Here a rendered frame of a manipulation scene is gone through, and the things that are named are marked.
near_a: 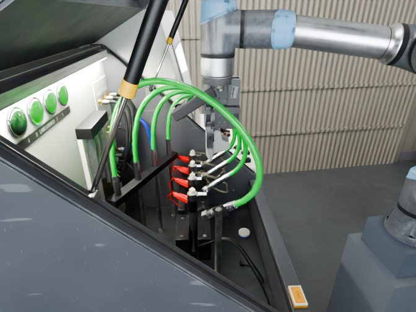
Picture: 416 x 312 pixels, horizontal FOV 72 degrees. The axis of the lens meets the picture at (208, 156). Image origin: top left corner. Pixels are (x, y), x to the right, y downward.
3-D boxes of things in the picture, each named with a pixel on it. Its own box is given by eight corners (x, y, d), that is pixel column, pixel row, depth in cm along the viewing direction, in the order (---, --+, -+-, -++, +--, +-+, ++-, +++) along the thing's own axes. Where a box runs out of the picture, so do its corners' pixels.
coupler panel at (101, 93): (119, 177, 95) (103, 83, 81) (108, 177, 95) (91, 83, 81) (127, 159, 107) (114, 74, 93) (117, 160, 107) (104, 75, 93)
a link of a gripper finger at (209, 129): (213, 150, 68) (213, 115, 64) (206, 151, 68) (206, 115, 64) (212, 142, 72) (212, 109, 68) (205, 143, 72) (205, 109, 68)
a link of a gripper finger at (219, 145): (229, 165, 71) (231, 130, 67) (206, 166, 71) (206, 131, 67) (228, 160, 74) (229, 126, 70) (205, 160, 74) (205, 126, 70)
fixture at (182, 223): (210, 277, 86) (211, 238, 79) (177, 278, 86) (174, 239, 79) (206, 208, 116) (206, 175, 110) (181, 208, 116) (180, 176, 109)
